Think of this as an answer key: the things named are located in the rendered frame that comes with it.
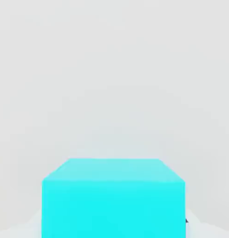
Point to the small cyan cube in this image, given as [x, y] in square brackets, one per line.
[113, 204]

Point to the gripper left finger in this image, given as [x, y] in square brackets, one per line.
[30, 228]

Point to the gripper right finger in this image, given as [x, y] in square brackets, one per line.
[195, 229]

